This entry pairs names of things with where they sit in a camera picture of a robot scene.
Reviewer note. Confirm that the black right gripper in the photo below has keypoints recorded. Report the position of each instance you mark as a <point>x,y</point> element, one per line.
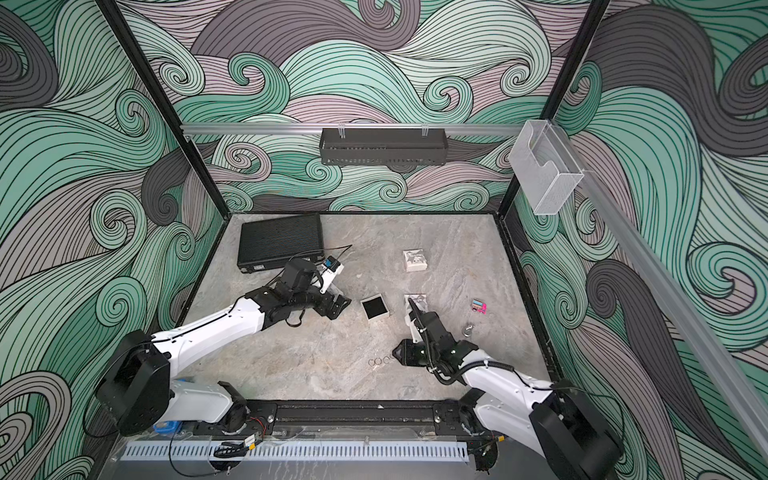
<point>408,358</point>

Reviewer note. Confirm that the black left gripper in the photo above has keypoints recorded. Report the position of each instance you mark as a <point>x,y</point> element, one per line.
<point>336,308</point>

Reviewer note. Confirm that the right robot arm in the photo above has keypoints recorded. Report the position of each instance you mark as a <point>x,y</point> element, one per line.
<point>587,451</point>

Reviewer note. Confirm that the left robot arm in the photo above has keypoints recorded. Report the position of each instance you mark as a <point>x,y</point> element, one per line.
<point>141,386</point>

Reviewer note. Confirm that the pink small object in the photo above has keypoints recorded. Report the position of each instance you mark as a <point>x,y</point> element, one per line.
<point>478,306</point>

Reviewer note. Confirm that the black ribbed briefcase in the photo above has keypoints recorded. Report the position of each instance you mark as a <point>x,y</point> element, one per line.
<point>269,244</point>

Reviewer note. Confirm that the blue left clamp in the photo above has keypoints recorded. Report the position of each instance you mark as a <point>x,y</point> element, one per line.
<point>167,427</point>

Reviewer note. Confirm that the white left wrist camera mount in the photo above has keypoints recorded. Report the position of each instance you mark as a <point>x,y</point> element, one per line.
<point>332,267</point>

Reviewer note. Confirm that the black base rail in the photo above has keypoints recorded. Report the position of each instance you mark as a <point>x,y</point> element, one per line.
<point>360,417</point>

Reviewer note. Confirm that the black wall tray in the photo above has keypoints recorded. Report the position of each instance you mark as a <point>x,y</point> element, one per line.
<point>383,146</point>

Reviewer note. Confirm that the clear acrylic wall holder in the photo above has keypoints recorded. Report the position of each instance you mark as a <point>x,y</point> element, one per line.
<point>544,162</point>

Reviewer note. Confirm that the white slotted cable duct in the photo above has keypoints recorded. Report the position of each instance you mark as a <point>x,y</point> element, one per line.
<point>310,450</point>

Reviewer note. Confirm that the black corner frame post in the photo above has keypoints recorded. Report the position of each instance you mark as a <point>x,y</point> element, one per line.
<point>141,64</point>

